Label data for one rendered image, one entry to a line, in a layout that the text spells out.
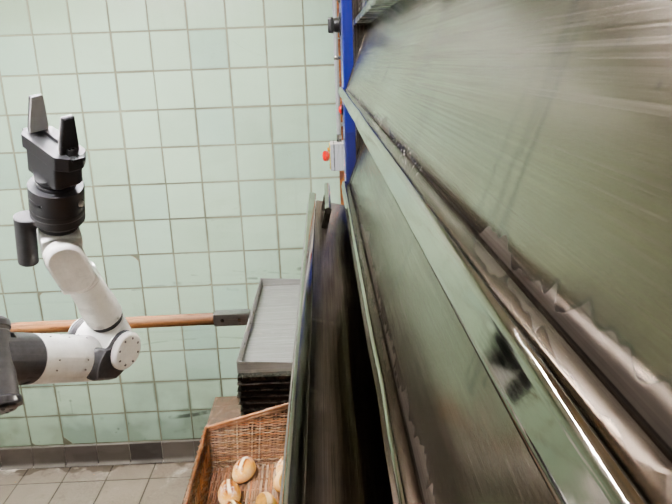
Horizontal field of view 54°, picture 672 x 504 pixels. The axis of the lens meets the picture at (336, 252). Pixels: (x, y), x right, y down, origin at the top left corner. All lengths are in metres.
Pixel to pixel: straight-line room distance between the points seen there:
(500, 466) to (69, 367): 0.97
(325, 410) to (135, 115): 2.22
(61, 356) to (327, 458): 0.69
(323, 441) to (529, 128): 0.50
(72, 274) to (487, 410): 0.89
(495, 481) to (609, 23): 0.29
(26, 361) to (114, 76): 1.83
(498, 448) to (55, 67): 2.67
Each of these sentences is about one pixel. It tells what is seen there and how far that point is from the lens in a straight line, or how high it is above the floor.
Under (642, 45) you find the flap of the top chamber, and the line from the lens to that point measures 0.23.
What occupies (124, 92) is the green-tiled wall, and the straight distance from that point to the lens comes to 2.87.
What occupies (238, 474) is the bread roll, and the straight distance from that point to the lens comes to 2.09.
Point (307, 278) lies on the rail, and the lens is 1.14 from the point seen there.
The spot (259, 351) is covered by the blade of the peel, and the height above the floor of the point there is 1.18.
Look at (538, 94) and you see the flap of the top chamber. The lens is 0.30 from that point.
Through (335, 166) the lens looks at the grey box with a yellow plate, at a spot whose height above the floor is 1.43.
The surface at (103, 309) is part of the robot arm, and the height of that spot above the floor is 1.37.
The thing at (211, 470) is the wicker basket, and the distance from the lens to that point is 2.20.
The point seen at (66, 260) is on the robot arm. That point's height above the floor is 1.49.
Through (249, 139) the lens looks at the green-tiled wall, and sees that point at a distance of 2.79.
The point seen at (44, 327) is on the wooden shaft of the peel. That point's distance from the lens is 1.79.
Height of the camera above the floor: 1.81
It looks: 16 degrees down
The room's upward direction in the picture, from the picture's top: 2 degrees counter-clockwise
